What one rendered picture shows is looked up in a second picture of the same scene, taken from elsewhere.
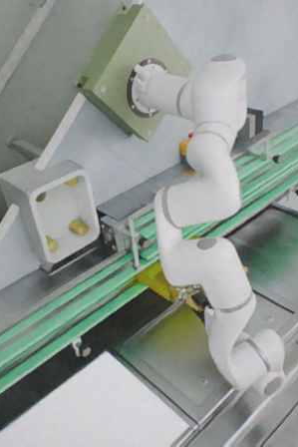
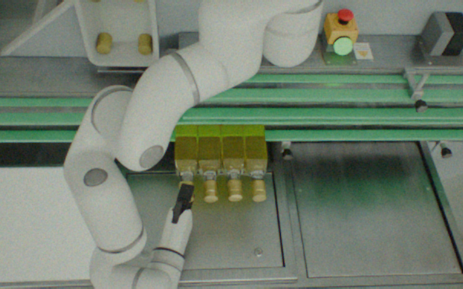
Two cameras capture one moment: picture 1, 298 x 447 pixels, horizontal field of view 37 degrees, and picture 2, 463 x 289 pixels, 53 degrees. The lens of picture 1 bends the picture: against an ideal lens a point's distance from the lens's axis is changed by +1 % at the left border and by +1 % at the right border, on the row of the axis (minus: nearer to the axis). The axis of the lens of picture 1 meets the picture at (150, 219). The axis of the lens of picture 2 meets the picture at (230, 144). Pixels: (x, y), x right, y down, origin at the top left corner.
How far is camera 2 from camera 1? 64 cm
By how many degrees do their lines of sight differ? 30
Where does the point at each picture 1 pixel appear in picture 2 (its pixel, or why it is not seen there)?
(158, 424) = (79, 258)
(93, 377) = not seen: hidden behind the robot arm
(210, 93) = (206, 16)
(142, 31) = not seen: outside the picture
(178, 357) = (151, 220)
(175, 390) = not seen: hidden behind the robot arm
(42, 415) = (21, 179)
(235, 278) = (101, 228)
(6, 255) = (63, 30)
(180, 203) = (100, 119)
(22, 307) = (49, 86)
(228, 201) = (122, 157)
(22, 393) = (35, 148)
